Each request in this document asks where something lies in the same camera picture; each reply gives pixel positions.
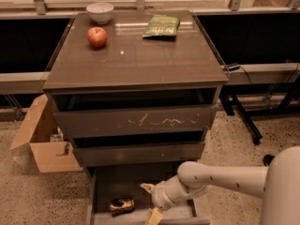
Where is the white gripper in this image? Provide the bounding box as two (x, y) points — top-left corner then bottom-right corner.
(140, 175), (208, 225)

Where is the orange soda can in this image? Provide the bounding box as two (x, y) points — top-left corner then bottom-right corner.
(110, 197), (135, 217)

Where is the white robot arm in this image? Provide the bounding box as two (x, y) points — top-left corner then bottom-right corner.
(141, 146), (300, 225)

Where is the grey bottom drawer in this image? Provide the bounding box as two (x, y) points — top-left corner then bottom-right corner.
(85, 162), (210, 225)

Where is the grey drawer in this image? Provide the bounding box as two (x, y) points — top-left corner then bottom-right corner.
(85, 162), (210, 225)
(54, 105), (216, 138)
(73, 142), (204, 167)

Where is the grey middle drawer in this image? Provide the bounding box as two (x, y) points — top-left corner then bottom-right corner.
(73, 142), (204, 167)

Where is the grey top drawer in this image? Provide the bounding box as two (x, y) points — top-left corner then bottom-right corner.
(54, 105), (216, 138)

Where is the grey drawer cabinet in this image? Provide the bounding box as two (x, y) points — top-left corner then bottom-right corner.
(42, 9), (230, 225)

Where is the black white sneaker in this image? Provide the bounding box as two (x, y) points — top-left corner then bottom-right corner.
(262, 155), (274, 166)

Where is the open cardboard box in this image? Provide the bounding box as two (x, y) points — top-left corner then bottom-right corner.
(10, 95), (83, 173)

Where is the small black device on ledge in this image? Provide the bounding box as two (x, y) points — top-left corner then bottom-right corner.
(226, 63), (240, 71)

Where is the red apple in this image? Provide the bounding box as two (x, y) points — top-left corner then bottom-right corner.
(87, 27), (108, 48)

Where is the green chip bag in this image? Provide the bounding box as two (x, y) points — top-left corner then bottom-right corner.
(142, 15), (180, 38)

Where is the white bowl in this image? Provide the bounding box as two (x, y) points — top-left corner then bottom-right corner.
(86, 2), (114, 24)

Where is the black table leg frame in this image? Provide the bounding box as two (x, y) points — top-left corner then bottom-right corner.
(219, 77), (300, 145)

